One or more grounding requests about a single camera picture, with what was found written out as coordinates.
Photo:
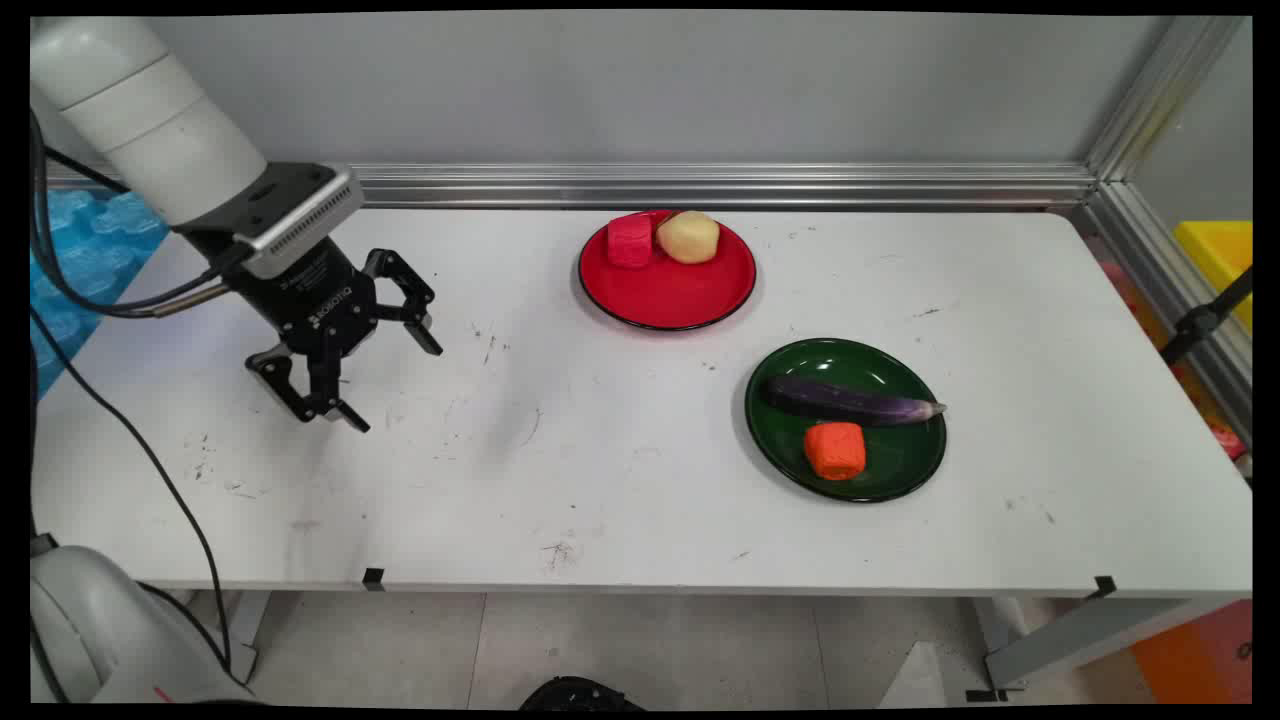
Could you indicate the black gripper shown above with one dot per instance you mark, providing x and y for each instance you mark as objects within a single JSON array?
[{"x": 310, "y": 300}]

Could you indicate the purple toy eggplant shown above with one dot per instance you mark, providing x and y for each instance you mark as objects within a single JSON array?
[{"x": 850, "y": 402}]

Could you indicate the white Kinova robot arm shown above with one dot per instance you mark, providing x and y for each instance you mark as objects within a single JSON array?
[{"x": 150, "y": 120}]

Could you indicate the black tape marker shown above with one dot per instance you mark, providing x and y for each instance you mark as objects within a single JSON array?
[
  {"x": 374, "y": 578},
  {"x": 1106, "y": 587}
]

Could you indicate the blue foam mat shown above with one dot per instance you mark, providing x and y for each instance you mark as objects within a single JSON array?
[{"x": 85, "y": 260}]

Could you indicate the pink toy block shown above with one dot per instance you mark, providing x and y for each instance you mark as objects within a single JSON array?
[{"x": 630, "y": 242}]

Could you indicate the white straight table leg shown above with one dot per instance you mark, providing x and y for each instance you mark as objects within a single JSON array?
[{"x": 248, "y": 630}]

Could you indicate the red round plate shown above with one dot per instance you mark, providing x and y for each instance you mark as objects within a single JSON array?
[{"x": 668, "y": 295}]

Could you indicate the beige toy potato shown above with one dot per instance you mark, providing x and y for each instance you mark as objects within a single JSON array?
[{"x": 688, "y": 238}]

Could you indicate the black round floor object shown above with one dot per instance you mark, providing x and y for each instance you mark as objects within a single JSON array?
[{"x": 580, "y": 695}]

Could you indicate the orange toy vegetable chunk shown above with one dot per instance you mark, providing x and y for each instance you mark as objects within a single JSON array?
[{"x": 835, "y": 452}]

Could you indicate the dark green round plate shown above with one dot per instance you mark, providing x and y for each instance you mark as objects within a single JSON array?
[{"x": 900, "y": 455}]

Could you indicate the white slanted table leg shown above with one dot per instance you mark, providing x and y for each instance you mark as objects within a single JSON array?
[{"x": 1090, "y": 640}]

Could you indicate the black stand bar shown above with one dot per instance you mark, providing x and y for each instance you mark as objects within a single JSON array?
[{"x": 1200, "y": 322}]

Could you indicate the yellow plastic box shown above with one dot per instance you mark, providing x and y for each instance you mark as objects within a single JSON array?
[{"x": 1220, "y": 250}]

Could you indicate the small red object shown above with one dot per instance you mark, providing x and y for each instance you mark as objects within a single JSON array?
[{"x": 1226, "y": 440}]

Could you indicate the orange box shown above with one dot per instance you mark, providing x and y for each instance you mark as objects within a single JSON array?
[{"x": 1200, "y": 660}]

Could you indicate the silver black wrist camera box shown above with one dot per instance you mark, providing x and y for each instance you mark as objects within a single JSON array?
[{"x": 300, "y": 215}]

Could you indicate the long horizontal aluminium frame rail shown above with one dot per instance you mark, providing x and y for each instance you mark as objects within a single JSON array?
[{"x": 700, "y": 185}]

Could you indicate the short side aluminium frame rail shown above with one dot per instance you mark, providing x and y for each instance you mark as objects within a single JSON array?
[{"x": 1170, "y": 280}]

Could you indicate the upright aluminium frame post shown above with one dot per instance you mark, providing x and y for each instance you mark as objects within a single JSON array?
[{"x": 1160, "y": 95}]

